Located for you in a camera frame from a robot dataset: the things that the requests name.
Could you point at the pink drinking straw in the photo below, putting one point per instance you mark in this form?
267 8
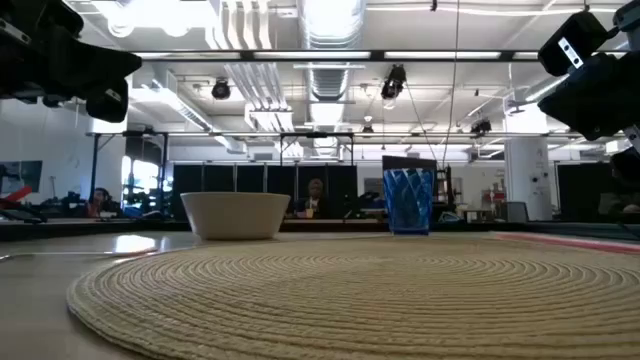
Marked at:
580 243

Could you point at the white bowl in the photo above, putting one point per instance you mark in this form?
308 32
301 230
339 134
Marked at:
235 215

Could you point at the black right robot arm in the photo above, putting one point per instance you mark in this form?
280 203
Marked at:
631 12

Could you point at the white round column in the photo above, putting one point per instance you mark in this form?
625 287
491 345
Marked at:
528 170

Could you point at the black ceiling spot lamp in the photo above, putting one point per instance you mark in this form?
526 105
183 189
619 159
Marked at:
221 89
481 126
394 82

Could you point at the red bar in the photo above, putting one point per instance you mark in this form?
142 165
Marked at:
17 194

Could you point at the grey chair back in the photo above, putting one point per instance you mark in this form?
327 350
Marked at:
517 212

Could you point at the person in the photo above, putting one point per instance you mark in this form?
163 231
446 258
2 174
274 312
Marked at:
98 201
315 197

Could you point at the blue translucent plastic cup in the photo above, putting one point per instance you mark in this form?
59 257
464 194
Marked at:
409 205

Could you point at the round woven straw placemat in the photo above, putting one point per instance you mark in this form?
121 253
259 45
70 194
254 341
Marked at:
360 300

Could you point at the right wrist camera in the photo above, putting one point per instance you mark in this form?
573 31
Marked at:
575 42

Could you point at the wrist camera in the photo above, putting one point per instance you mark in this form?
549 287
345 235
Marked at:
575 42
107 102

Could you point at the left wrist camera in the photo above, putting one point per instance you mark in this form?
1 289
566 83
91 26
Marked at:
107 102

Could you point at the dark wall screen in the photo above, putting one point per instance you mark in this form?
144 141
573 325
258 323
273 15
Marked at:
22 176

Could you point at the black partition wall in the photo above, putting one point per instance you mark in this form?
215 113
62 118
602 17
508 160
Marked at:
225 190

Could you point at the black aluminium rig frame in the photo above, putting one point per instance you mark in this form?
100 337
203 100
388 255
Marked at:
377 55

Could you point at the silver ceiling air duct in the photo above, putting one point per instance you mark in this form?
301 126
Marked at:
330 50

